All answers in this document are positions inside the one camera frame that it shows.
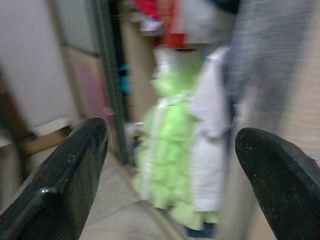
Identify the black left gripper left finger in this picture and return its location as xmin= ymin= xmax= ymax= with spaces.
xmin=0 ymin=117 xmax=111 ymax=240

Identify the white hanging garment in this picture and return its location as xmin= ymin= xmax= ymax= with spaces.
xmin=191 ymin=46 xmax=235 ymax=213

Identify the light wood-grain wardrobe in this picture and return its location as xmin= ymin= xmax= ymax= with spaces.
xmin=92 ymin=0 xmax=320 ymax=240

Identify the red clothes hanger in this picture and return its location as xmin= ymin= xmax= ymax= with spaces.
xmin=159 ymin=32 xmax=201 ymax=52

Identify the green and white ruffled dress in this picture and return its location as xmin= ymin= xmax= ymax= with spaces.
xmin=133 ymin=47 xmax=222 ymax=231

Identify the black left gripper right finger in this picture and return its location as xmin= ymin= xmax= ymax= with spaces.
xmin=234 ymin=126 xmax=320 ymax=240

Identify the grey hanging garment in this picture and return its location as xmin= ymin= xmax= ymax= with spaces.
xmin=223 ymin=0 xmax=320 ymax=133

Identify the brown wooden furniture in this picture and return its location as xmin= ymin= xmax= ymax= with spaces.
xmin=0 ymin=69 xmax=75 ymax=181

